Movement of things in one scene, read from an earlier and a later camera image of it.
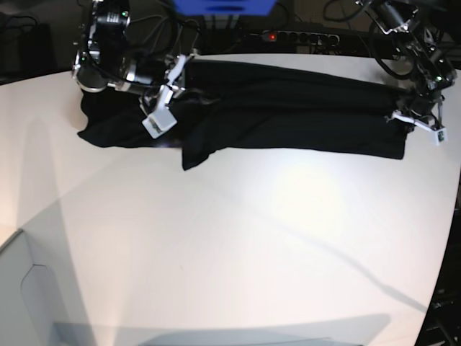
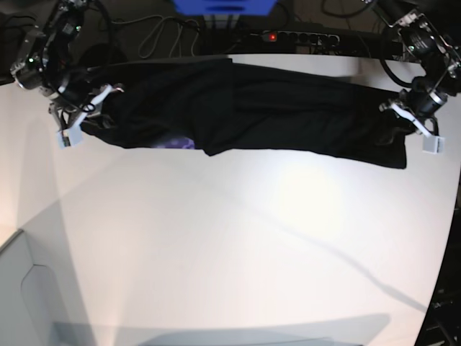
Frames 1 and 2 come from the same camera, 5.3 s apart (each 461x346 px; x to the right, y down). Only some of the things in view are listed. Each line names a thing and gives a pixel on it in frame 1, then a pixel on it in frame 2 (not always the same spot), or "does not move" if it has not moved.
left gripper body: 157,101 to 68,117
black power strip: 325,38 does not move
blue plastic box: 224,7 does not move
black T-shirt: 235,109 does not move
